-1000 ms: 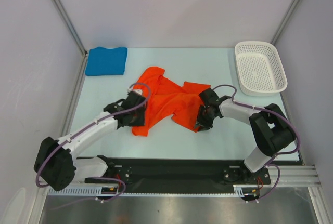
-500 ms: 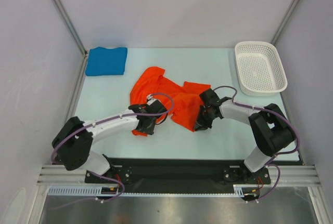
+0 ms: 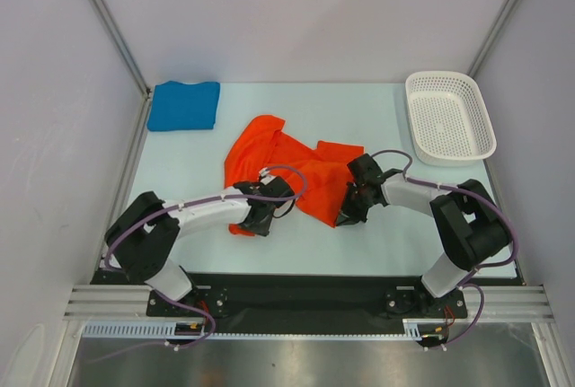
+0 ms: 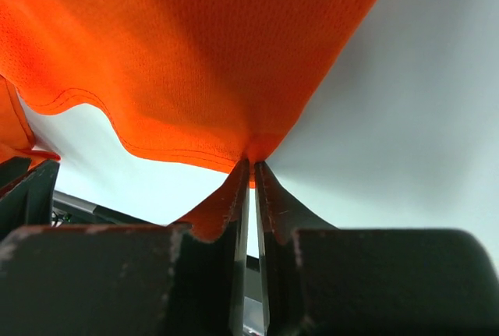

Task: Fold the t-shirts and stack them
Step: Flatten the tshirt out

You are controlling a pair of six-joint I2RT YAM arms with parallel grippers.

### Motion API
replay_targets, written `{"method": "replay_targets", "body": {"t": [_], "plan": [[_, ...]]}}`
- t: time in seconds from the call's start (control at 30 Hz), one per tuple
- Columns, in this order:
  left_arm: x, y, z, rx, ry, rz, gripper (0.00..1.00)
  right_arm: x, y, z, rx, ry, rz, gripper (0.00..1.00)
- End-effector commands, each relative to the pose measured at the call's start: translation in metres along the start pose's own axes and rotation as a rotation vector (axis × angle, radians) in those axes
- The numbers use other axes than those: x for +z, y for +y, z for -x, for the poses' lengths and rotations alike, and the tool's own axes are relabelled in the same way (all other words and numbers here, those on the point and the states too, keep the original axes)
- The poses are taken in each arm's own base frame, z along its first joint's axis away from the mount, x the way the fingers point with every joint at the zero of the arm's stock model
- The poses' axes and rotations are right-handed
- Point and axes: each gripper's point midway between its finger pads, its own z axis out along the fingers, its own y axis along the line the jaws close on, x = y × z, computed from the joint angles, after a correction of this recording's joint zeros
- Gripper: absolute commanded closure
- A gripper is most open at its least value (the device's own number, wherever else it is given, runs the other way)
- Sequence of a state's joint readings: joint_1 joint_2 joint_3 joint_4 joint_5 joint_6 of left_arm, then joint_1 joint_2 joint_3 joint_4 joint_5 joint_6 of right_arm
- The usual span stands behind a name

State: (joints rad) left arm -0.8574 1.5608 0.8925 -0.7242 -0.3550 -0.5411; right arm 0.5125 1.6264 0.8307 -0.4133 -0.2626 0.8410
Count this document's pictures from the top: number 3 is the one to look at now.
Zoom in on orange t shirt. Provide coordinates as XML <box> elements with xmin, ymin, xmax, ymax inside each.
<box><xmin>224</xmin><ymin>115</ymin><xmax>365</xmax><ymax>227</ymax></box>

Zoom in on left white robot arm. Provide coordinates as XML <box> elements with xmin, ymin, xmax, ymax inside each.
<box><xmin>104</xmin><ymin>175</ymin><xmax>296</xmax><ymax>315</ymax></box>

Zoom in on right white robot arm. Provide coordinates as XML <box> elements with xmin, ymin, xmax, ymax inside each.
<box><xmin>335</xmin><ymin>154</ymin><xmax>518</xmax><ymax>316</ymax></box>

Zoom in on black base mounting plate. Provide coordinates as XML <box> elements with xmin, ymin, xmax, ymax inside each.
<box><xmin>89</xmin><ymin>272</ymin><xmax>525</xmax><ymax>337</ymax></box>

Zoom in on white plastic basket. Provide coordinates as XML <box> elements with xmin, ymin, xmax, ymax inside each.
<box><xmin>405</xmin><ymin>71</ymin><xmax>497</xmax><ymax>167</ymax></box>

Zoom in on folded blue t shirt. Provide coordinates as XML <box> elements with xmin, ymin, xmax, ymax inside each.
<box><xmin>146</xmin><ymin>81</ymin><xmax>221</xmax><ymax>132</ymax></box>

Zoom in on white slotted cable duct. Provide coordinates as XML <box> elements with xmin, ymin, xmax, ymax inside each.
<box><xmin>83</xmin><ymin>318</ymin><xmax>450</xmax><ymax>341</ymax></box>

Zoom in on right aluminium corner post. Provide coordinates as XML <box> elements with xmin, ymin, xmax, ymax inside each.
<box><xmin>466</xmin><ymin>0</ymin><xmax>521</xmax><ymax>78</ymax></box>

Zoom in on aluminium corner post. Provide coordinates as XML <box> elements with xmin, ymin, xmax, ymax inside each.
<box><xmin>88</xmin><ymin>0</ymin><xmax>150</xmax><ymax>98</ymax></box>
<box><xmin>466</xmin><ymin>0</ymin><xmax>521</xmax><ymax>78</ymax></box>

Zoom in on left aluminium corner post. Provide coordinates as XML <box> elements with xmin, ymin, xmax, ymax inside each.
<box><xmin>88</xmin><ymin>0</ymin><xmax>150</xmax><ymax>98</ymax></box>

